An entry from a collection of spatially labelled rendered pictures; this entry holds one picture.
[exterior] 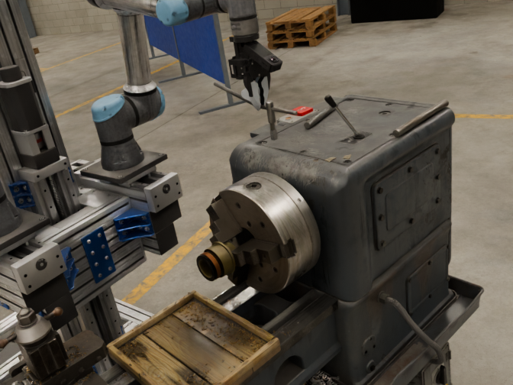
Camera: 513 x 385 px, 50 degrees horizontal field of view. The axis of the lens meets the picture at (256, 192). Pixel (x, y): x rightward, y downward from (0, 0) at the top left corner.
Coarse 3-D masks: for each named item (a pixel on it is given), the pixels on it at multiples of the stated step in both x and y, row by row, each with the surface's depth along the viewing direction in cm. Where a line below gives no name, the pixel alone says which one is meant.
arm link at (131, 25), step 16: (128, 16) 175; (128, 32) 178; (144, 32) 181; (128, 48) 181; (144, 48) 183; (128, 64) 184; (144, 64) 185; (128, 80) 188; (144, 80) 187; (128, 96) 189; (144, 96) 188; (160, 96) 195; (144, 112) 190; (160, 112) 197
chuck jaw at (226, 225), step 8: (216, 200) 150; (208, 208) 146; (216, 208) 145; (224, 208) 146; (216, 216) 145; (224, 216) 145; (232, 216) 146; (216, 224) 143; (224, 224) 144; (232, 224) 145; (216, 232) 145; (224, 232) 143; (232, 232) 144; (240, 232) 147; (216, 240) 142; (224, 240) 142
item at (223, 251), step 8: (208, 248) 140; (216, 248) 139; (224, 248) 139; (232, 248) 141; (200, 256) 138; (208, 256) 137; (216, 256) 138; (224, 256) 138; (232, 256) 139; (200, 264) 141; (208, 264) 137; (216, 264) 137; (224, 264) 138; (232, 264) 139; (200, 272) 142; (208, 272) 141; (216, 272) 137; (224, 272) 138; (232, 272) 142
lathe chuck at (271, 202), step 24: (240, 192) 140; (264, 192) 139; (240, 216) 144; (264, 216) 136; (288, 216) 137; (240, 240) 152; (264, 240) 140; (264, 264) 145; (288, 264) 137; (264, 288) 150
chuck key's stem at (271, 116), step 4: (268, 104) 153; (272, 104) 153; (268, 108) 153; (268, 112) 154; (272, 112) 154; (268, 116) 155; (272, 116) 154; (268, 120) 155; (272, 120) 155; (272, 124) 156; (272, 128) 156; (272, 132) 157; (276, 132) 157; (272, 136) 157; (276, 136) 158
